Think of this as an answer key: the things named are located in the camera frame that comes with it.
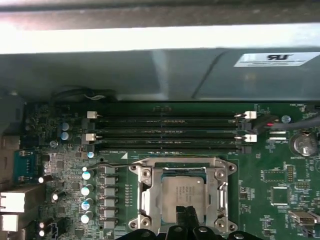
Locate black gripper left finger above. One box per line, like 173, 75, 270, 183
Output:
131, 205, 188, 240

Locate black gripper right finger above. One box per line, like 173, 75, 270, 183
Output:
186, 205, 250, 240

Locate silver CPU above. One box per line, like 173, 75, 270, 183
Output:
161, 174, 209, 225

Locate metal socket cover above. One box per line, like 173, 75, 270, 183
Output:
137, 161, 227, 227

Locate metal locking lever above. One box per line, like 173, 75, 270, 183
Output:
217, 181, 229, 217
83, 159, 146, 172

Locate CPU socket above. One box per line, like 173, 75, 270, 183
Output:
127, 156, 240, 232

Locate RAM slot black clips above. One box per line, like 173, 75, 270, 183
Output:
81, 142, 252, 155

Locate RAM slot white clips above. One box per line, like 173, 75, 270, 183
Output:
86, 110, 258, 121
84, 132, 258, 145

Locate grey square inductor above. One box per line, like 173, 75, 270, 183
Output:
99, 187, 119, 198
99, 176, 119, 187
99, 209, 119, 219
99, 198, 119, 208
99, 219, 119, 230
99, 166, 119, 176

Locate green motherboard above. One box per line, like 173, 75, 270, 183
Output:
0, 98, 320, 240

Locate black square chip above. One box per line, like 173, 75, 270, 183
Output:
270, 186, 291, 205

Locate silver internal USB port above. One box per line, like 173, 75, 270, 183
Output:
288, 210, 320, 227

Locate silver coin battery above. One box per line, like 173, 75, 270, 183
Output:
293, 133, 317, 157

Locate dark grey PC case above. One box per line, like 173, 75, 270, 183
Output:
0, 0, 320, 141

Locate blue VGA port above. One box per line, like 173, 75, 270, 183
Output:
13, 149, 45, 184

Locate metal ethernet port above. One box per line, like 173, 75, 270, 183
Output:
0, 184, 42, 213

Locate metal USB port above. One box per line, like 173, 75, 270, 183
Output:
0, 213, 26, 233

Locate black cable connector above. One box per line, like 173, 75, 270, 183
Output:
252, 115, 280, 135

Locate grey cable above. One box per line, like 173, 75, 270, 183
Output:
271, 116, 320, 131

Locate white case wall sticker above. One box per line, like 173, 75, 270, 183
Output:
233, 51, 320, 68

